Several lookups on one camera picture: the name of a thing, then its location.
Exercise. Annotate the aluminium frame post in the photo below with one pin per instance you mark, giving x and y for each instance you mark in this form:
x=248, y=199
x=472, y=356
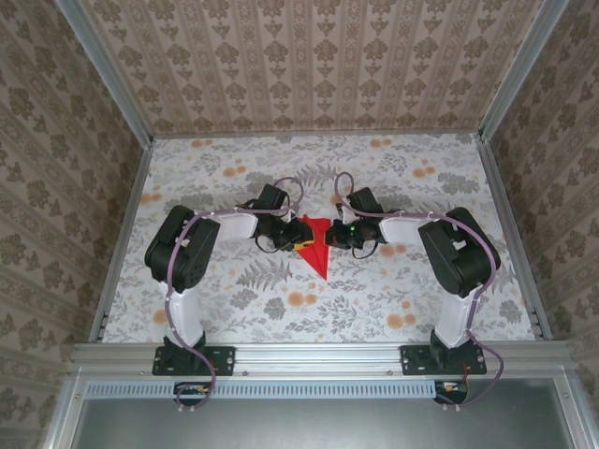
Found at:
x=518, y=70
x=64, y=421
x=112, y=70
x=578, y=421

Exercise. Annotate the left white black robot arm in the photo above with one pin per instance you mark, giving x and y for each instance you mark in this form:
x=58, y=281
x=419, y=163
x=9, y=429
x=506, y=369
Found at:
x=182, y=252

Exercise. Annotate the red paper sheet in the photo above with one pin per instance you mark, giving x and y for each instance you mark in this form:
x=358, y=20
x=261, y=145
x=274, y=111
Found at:
x=322, y=255

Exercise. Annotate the wide aluminium frame rail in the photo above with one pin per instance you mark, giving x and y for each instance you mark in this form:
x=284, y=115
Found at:
x=318, y=357

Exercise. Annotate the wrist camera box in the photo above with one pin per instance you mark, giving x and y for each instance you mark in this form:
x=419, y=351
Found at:
x=364, y=198
x=273, y=196

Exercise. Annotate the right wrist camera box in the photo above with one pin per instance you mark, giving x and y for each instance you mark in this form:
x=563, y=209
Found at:
x=364, y=198

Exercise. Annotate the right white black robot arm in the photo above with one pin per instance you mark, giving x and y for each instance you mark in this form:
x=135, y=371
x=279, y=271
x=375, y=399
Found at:
x=463, y=257

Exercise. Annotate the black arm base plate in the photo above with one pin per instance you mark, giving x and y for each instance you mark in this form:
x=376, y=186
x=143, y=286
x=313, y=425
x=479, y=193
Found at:
x=414, y=360
x=222, y=360

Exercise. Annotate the grey metal panel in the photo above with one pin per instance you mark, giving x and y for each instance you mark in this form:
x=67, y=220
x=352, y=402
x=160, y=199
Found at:
x=318, y=425

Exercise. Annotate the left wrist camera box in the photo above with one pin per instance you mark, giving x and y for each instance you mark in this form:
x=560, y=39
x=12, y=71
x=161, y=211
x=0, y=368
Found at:
x=273, y=196

